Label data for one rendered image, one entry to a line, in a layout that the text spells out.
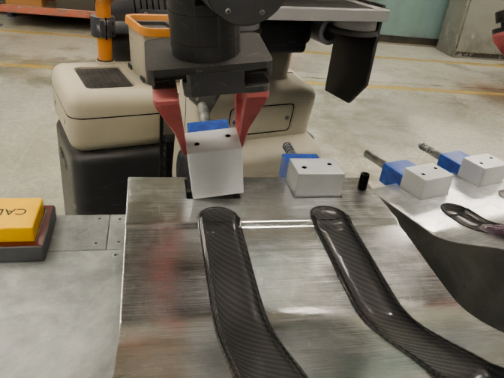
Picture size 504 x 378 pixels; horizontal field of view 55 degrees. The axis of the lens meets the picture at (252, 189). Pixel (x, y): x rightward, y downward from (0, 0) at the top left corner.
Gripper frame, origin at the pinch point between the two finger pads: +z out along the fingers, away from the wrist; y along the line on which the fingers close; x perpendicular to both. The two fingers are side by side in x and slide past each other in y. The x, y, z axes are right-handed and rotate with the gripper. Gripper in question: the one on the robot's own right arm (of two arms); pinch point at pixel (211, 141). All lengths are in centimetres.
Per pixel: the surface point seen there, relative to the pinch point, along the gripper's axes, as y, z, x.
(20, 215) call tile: -20.3, 8.4, 2.6
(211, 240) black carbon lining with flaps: -1.4, 4.7, -8.5
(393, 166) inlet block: 24.3, 11.9, 7.9
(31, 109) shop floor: -87, 118, 241
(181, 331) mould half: -4.6, 2.4, -19.1
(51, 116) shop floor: -74, 118, 229
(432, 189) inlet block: 26.9, 11.6, 2.3
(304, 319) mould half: 4.2, 3.8, -18.7
